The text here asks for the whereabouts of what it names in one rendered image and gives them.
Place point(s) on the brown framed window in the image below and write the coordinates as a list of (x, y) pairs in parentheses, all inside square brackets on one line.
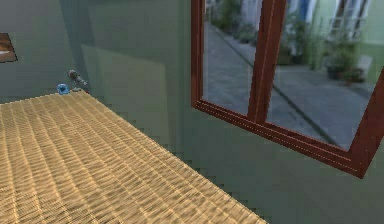
[(266, 63)]

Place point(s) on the grey green elongated object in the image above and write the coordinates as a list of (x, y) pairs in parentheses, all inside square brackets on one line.
[(76, 78)]

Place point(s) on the small blue round object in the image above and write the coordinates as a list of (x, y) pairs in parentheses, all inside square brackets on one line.
[(62, 88)]

